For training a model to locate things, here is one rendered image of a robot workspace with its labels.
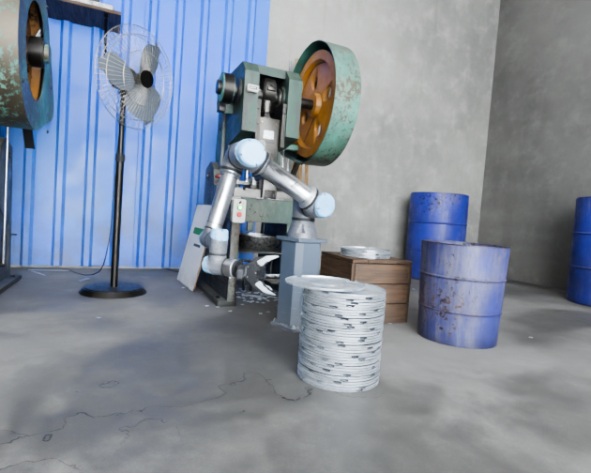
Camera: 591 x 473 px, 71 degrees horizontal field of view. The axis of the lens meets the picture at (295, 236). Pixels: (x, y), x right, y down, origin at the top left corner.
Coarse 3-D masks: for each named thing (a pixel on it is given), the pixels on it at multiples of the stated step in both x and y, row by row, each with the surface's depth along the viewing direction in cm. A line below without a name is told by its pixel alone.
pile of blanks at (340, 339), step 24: (312, 312) 142; (336, 312) 134; (360, 312) 134; (384, 312) 144; (312, 336) 138; (336, 336) 134; (360, 336) 134; (312, 360) 138; (336, 360) 134; (360, 360) 137; (312, 384) 138; (336, 384) 135; (360, 384) 138
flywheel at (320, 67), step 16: (320, 64) 287; (304, 80) 306; (320, 80) 286; (304, 96) 309; (320, 96) 284; (304, 112) 308; (320, 112) 284; (304, 128) 307; (304, 144) 305; (320, 144) 274
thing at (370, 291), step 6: (366, 288) 151; (372, 288) 152; (378, 288) 153; (330, 294) 134; (336, 294) 134; (342, 294) 133; (348, 294) 137; (354, 294) 138; (360, 294) 138; (366, 294) 139; (372, 294) 140; (384, 294) 141
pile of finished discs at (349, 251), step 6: (342, 246) 251; (348, 246) 256; (342, 252) 240; (348, 252) 235; (354, 252) 232; (360, 252) 231; (366, 252) 233; (372, 252) 230; (378, 252) 239; (384, 252) 242; (390, 252) 240; (372, 258) 230; (378, 258) 232; (384, 258) 233
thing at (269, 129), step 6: (264, 120) 268; (270, 120) 269; (276, 120) 271; (264, 126) 268; (270, 126) 270; (276, 126) 271; (264, 132) 268; (270, 132) 270; (276, 132) 272; (264, 138) 268; (270, 138) 270; (276, 138) 272; (264, 144) 268; (270, 144) 271; (276, 144) 272; (270, 150) 268; (276, 150) 272; (270, 156) 268; (276, 156) 273
